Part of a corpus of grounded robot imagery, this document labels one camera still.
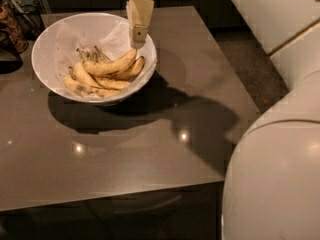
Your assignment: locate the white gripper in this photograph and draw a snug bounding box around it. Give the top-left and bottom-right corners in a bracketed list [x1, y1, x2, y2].
[127, 0, 154, 48]

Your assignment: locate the long yellow banana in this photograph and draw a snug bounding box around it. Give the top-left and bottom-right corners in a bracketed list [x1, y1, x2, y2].
[82, 48, 137, 77]

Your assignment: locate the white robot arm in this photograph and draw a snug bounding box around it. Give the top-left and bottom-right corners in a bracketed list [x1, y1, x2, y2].
[221, 0, 320, 240]

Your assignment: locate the right dark-edged yellow banana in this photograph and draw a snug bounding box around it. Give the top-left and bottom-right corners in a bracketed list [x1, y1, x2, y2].
[114, 56, 145, 80]

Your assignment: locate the white bowl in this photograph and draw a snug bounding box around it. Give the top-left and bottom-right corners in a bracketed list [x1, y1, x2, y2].
[30, 12, 158, 106]

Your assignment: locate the middle yellow banana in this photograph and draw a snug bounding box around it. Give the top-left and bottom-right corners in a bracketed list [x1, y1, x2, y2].
[95, 77, 130, 90]

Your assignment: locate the left curved yellow banana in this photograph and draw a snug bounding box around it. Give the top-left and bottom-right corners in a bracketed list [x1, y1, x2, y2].
[69, 62, 100, 88]

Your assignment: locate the bottom small yellow banana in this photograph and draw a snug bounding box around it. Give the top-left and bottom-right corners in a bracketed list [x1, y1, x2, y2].
[91, 87, 119, 98]

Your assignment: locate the bottom left spotted banana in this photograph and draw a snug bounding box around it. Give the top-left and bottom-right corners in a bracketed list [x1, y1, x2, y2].
[63, 75, 92, 96]

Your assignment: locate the brown patterned object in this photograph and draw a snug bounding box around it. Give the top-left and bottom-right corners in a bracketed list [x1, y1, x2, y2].
[0, 0, 28, 53]

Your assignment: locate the black wire rack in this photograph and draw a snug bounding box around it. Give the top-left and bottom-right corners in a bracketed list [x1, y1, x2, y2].
[5, 0, 45, 40]

